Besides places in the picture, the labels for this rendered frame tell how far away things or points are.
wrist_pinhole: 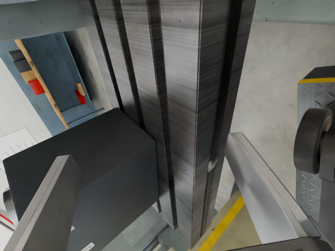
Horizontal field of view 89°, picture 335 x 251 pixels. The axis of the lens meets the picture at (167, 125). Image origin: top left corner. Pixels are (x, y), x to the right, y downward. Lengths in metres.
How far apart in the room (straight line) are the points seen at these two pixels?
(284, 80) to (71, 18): 1.04
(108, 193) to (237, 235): 1.48
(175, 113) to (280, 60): 1.00
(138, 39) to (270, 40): 1.00
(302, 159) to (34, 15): 0.78
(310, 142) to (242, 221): 1.26
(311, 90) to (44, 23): 0.80
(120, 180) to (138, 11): 0.22
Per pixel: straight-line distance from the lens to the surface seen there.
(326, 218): 0.79
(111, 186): 0.28
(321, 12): 0.89
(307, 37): 1.11
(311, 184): 0.95
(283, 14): 0.92
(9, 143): 5.07
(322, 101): 0.74
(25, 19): 0.58
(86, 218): 0.31
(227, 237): 1.68
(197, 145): 0.20
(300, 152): 0.61
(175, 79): 0.18
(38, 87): 4.02
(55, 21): 0.59
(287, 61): 1.15
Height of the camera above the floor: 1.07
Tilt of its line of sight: 30 degrees down
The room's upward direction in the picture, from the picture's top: 122 degrees counter-clockwise
